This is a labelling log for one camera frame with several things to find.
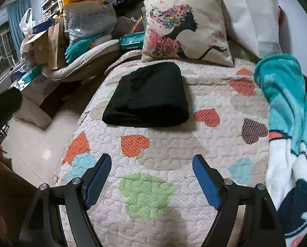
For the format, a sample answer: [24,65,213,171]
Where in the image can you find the black pants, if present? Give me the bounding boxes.
[102,62,190,128]

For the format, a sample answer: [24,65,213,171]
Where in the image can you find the flat cardboard piece on floor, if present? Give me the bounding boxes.
[12,97,52,129]

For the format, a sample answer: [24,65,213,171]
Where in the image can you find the teal cartoon fleece blanket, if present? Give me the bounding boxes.
[254,54,307,246]

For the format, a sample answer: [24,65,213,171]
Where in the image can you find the brown cardboard box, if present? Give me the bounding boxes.
[20,18,68,70]

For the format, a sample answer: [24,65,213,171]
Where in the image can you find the white plastic bag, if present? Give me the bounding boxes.
[19,7,37,37]

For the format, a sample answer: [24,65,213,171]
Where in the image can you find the blue curtain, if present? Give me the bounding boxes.
[6,0,31,59]

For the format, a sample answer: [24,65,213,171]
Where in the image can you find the beige padded chair cushion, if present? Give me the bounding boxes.
[41,40,120,82]

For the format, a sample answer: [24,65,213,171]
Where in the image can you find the heart patterned quilt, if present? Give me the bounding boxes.
[51,57,269,246]

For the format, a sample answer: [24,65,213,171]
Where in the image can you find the white shelf unit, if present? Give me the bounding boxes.
[41,0,63,21]

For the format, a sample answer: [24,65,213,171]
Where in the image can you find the clear plastic bag bundle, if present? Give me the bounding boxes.
[64,0,117,45]

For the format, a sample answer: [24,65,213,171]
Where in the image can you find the teal wipes package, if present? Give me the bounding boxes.
[118,31,145,50]

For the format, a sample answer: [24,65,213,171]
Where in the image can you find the floral woman print cushion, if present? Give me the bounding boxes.
[142,0,234,67]

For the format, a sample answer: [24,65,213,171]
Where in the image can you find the white pillow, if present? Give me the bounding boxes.
[222,0,282,59]

